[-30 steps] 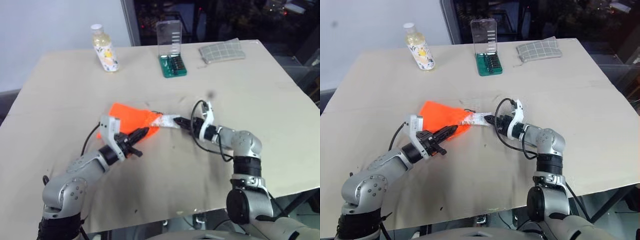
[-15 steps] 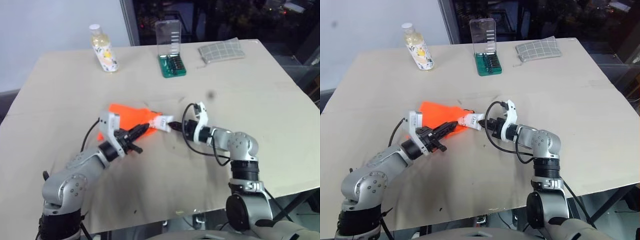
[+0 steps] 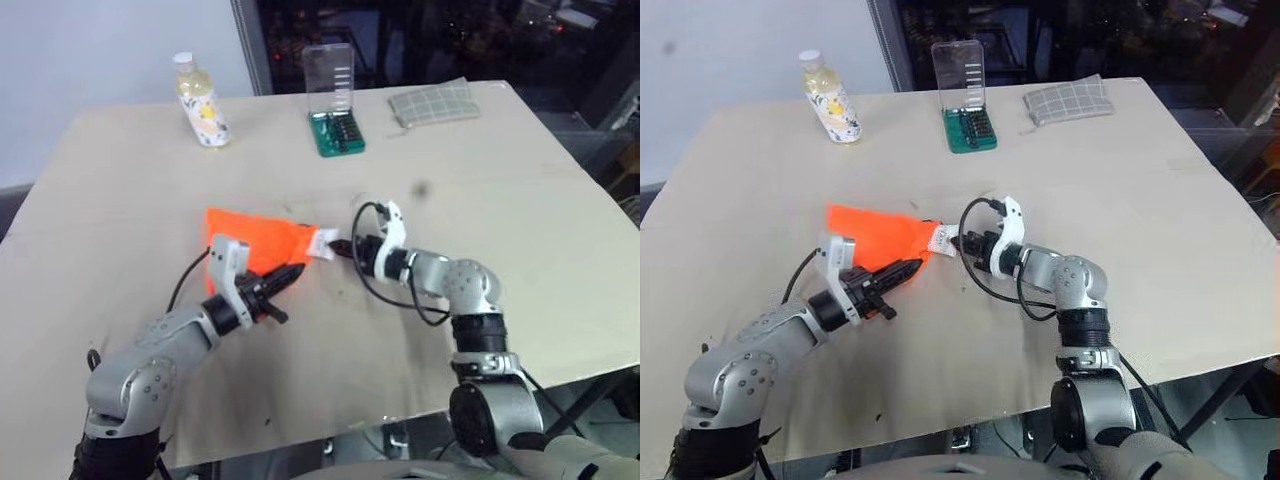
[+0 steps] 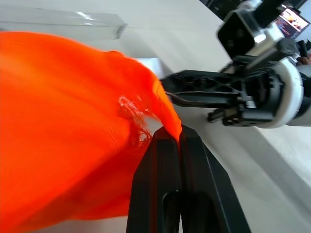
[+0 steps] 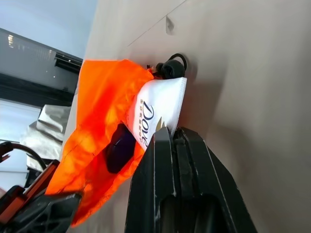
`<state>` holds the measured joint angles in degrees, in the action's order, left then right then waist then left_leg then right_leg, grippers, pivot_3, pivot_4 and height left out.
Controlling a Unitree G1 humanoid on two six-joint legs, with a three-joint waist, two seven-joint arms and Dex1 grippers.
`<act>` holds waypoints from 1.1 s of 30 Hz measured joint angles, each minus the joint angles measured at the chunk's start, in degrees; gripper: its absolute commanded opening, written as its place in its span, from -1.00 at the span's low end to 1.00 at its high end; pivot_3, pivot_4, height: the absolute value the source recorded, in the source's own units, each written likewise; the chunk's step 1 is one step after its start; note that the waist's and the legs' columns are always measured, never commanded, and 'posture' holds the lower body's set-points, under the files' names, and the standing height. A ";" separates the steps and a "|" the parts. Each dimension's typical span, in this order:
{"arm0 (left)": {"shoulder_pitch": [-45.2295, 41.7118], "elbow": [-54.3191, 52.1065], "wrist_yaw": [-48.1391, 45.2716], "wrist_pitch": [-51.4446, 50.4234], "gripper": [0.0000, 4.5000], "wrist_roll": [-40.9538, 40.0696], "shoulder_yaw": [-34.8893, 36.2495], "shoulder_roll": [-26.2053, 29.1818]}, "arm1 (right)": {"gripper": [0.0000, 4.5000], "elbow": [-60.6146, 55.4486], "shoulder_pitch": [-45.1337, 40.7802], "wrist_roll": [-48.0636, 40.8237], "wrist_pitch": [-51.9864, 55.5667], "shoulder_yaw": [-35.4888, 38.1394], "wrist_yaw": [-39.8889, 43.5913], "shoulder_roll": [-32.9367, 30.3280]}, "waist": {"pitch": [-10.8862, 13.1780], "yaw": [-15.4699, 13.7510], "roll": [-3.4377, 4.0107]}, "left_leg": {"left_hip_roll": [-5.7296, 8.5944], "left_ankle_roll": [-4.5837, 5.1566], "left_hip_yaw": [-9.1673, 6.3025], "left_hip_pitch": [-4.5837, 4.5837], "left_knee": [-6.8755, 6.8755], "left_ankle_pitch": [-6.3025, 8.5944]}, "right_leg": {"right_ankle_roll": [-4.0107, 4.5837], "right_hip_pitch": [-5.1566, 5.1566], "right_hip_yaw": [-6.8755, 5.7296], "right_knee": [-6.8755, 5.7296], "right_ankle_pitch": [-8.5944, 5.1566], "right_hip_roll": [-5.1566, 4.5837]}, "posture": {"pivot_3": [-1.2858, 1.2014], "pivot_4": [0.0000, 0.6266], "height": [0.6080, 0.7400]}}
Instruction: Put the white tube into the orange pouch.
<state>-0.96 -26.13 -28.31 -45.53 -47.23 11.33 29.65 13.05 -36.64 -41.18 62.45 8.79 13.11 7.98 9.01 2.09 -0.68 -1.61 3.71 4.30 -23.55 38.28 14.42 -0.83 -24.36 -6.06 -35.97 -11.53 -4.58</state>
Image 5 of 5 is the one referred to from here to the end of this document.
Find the crumpled silver foil sheet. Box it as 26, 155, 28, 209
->
19, 104, 71, 168

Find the black window frame bar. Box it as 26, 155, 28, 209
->
0, 28, 84, 107

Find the orange plastic bag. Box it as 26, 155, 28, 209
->
45, 59, 155, 228

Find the white Dove tube purple cap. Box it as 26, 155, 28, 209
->
104, 77, 188, 174

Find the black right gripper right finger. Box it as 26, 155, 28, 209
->
159, 127, 259, 233

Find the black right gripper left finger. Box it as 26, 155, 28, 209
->
124, 127, 181, 233

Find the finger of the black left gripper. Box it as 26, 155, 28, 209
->
14, 191, 83, 233

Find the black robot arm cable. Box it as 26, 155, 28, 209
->
0, 141, 47, 171

